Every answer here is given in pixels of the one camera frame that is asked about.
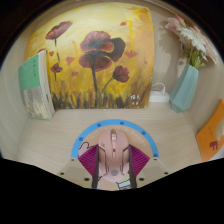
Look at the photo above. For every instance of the yellow poppy flower painting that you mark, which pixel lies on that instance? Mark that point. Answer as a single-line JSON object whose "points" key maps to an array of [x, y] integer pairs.
{"points": [[93, 56]]}

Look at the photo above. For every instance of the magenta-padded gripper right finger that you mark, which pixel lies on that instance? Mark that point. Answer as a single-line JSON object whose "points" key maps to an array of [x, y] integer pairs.
{"points": [[140, 163]]}

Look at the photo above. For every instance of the pink and white flower bouquet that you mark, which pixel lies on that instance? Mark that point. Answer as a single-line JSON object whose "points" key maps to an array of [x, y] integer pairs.
{"points": [[195, 40]]}

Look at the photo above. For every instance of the white power strip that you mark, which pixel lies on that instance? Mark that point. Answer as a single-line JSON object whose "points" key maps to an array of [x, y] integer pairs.
{"points": [[159, 96]]}

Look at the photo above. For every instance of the orange book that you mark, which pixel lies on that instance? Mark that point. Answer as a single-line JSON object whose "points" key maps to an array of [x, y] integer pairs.
{"points": [[211, 136]]}

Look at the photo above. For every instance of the teal faceted vase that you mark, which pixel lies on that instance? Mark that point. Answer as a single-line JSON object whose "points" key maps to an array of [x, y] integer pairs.
{"points": [[184, 90]]}

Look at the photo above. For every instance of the pink computer mouse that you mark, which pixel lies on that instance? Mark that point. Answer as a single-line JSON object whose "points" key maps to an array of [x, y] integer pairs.
{"points": [[112, 156]]}

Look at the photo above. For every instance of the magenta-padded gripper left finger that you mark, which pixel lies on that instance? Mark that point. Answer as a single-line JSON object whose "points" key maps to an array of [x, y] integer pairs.
{"points": [[87, 163]]}

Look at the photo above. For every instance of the green and beige book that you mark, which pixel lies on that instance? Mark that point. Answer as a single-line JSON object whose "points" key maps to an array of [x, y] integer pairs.
{"points": [[33, 86]]}

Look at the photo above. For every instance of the round blue-rimmed cartoon mouse pad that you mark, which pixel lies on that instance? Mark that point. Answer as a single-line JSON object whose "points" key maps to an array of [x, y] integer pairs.
{"points": [[140, 131]]}

